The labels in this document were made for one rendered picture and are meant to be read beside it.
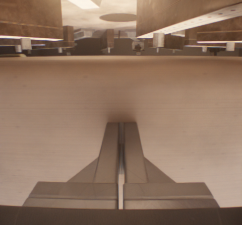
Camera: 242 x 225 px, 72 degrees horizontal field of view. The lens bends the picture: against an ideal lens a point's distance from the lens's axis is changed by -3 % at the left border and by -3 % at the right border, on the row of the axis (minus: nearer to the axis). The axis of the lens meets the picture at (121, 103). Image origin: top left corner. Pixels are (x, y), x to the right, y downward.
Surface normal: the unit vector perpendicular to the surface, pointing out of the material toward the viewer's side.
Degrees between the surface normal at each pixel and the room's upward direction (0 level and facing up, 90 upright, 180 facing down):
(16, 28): 90
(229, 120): 90
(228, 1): 90
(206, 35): 90
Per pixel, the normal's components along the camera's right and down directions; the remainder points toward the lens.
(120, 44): -0.14, 0.27
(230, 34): -0.56, 0.23
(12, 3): 0.83, 0.15
